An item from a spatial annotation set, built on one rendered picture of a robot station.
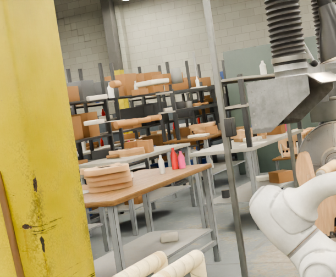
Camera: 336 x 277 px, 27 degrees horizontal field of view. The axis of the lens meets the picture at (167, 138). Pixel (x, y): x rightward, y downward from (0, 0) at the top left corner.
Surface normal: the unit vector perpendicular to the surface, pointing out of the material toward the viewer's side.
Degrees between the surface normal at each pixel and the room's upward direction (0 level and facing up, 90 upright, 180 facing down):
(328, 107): 90
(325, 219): 87
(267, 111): 90
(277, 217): 87
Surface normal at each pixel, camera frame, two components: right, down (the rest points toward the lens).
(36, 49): 0.89, -0.11
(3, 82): -0.43, 0.11
